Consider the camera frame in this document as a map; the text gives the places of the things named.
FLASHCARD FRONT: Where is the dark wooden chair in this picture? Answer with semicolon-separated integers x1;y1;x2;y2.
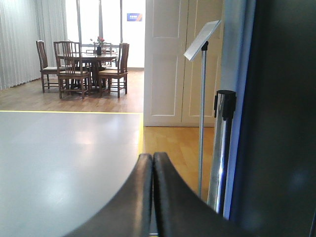
53;41;91;99
98;43;129;98
36;40;59;93

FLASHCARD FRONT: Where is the dark wooden dining table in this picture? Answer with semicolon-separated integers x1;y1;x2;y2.
82;53;117;90

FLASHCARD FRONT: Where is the grey curtain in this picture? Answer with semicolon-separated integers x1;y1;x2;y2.
0;0;68;90

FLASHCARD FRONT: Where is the dark wooden chair right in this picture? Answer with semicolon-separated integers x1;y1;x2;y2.
98;43;129;98

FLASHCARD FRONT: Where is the blue wall sign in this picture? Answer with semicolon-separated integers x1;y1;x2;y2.
126;13;143;22

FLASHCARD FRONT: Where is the dark wooden chair left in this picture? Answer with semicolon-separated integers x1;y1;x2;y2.
36;40;59;93

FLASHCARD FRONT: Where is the silver sign holder stand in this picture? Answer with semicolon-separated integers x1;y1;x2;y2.
184;20;222;197

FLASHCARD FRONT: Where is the black vase with flowers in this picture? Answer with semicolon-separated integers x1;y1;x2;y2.
90;36;105;56

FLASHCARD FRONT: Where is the dark wooden chair front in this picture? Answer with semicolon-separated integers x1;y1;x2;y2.
53;41;91;99

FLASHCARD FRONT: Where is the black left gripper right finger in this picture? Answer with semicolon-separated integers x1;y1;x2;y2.
153;152;249;237

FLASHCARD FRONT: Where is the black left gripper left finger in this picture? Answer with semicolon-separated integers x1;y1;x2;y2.
66;154;153;237

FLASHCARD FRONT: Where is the chrome stanchion post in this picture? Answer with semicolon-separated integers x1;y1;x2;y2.
208;90;236;215

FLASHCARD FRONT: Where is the cream panelled double door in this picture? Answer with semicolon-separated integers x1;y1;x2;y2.
144;0;224;126

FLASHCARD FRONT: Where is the fridge door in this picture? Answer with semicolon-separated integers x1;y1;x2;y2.
221;0;316;237

